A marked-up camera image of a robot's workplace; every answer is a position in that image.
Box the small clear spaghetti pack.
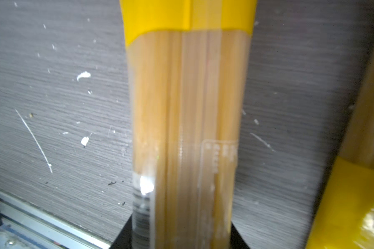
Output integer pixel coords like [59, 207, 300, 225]
[120, 1, 257, 249]

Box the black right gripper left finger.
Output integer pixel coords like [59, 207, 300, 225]
[110, 216, 133, 249]

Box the white slotted cable duct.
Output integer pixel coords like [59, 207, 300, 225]
[0, 224, 66, 249]

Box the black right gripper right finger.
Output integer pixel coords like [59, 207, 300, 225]
[230, 223, 250, 249]

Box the yellow Pastatime spaghetti pack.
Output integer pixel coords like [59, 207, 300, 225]
[306, 50, 374, 249]

